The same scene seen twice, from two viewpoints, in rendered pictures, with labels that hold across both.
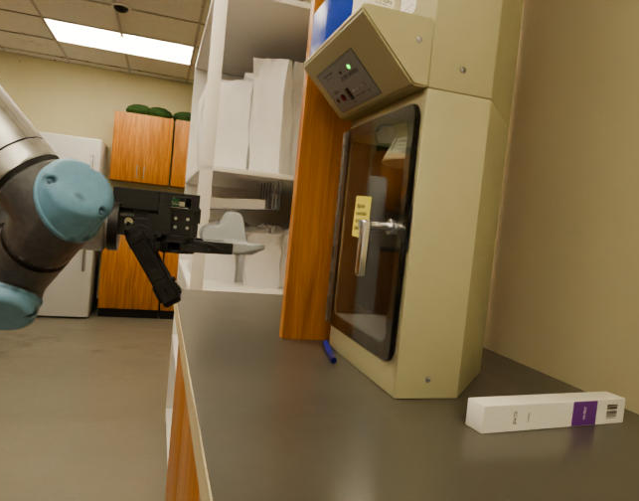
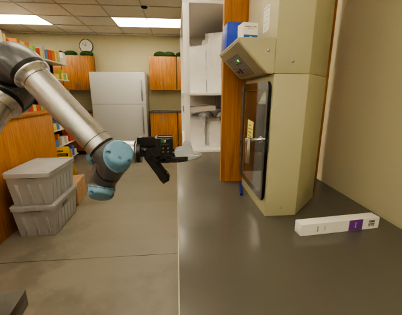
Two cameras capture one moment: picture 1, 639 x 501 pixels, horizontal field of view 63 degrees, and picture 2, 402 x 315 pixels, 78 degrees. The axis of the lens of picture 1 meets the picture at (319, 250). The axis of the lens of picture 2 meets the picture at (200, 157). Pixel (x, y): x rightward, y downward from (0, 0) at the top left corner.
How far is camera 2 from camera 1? 0.18 m
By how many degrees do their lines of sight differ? 16
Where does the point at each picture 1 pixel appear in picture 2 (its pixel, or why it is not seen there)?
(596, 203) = (376, 112)
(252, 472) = (195, 257)
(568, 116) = (364, 62)
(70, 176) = (115, 149)
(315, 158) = (230, 98)
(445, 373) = (289, 204)
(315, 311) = (235, 168)
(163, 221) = (157, 150)
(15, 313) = (105, 195)
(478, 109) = (302, 80)
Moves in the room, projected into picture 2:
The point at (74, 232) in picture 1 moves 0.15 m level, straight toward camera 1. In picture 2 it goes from (120, 170) to (114, 191)
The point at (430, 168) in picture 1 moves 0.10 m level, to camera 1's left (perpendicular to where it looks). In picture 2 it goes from (277, 113) to (245, 112)
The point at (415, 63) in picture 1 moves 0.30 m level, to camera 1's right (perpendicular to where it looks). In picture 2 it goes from (267, 62) to (381, 59)
